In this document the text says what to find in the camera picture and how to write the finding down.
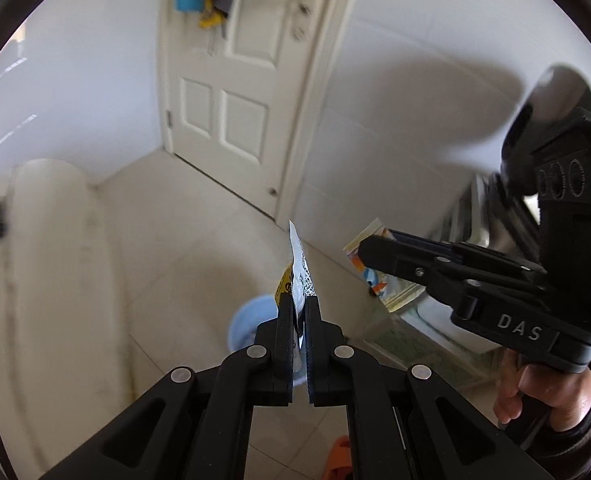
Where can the person's right hand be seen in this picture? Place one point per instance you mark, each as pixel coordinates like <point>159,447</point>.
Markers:
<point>565,395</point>

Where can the orange slipper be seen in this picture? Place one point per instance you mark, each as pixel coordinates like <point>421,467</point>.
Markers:
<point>338,460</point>

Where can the pale green patterned mat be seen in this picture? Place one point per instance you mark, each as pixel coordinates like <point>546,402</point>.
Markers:
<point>415,345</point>

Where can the light blue bin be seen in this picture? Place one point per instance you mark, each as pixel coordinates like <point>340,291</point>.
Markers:
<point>250,325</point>

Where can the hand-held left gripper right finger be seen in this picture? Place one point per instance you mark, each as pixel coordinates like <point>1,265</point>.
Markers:
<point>313,330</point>

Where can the person's right forearm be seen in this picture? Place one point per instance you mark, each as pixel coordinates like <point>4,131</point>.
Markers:
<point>585,452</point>

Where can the yellow snack packet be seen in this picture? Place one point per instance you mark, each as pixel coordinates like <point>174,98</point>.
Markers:
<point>300,270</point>

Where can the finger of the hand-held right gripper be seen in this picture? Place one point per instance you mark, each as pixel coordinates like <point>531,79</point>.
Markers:
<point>495,265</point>
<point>410,265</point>

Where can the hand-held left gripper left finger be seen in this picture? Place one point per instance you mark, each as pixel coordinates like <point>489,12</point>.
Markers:
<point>288,325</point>

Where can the colourful printed box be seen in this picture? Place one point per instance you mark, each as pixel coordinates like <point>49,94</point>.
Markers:
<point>383,291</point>

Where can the white panel door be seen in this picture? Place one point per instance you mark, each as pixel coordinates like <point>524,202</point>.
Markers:
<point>245,125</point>

